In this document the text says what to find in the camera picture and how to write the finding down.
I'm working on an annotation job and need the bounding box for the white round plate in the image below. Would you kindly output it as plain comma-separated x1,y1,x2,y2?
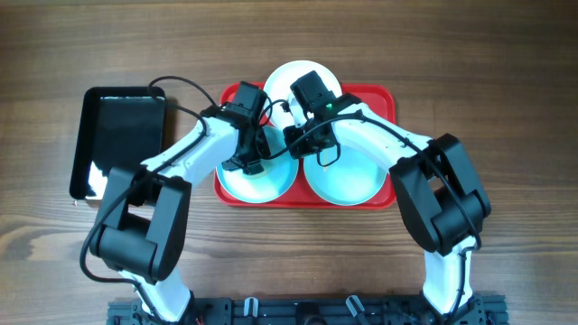
264,60,342,130

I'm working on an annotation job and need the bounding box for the light blue plate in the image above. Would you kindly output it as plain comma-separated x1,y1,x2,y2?
216,152,299,203
303,146,387,206

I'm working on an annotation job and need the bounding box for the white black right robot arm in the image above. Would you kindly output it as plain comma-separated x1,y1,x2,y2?
284,70,491,320

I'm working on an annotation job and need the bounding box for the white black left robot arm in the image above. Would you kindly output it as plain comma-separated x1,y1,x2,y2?
79,82,267,324

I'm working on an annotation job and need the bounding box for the red plastic tray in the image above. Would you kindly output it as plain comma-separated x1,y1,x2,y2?
213,83,396,209

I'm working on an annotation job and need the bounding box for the black rectangular tray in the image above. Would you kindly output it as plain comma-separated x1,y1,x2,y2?
69,87,166,200

